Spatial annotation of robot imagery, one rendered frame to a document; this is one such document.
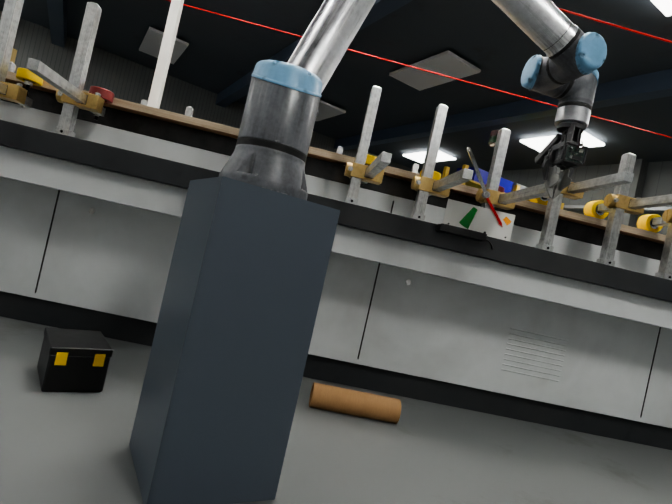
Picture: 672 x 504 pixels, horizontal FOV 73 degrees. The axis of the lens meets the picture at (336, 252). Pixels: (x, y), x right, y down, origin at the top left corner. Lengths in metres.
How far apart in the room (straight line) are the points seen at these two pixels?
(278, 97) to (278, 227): 0.26
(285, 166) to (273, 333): 0.33
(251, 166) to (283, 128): 0.10
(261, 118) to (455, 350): 1.36
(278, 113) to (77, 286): 1.28
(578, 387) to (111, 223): 2.02
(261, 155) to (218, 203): 0.15
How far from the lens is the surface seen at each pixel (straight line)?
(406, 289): 1.89
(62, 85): 1.67
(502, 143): 1.82
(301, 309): 0.91
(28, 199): 2.09
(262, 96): 0.96
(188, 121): 1.87
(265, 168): 0.91
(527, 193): 1.60
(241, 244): 0.84
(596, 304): 2.00
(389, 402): 1.61
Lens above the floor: 0.51
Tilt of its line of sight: 1 degrees up
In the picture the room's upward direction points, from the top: 13 degrees clockwise
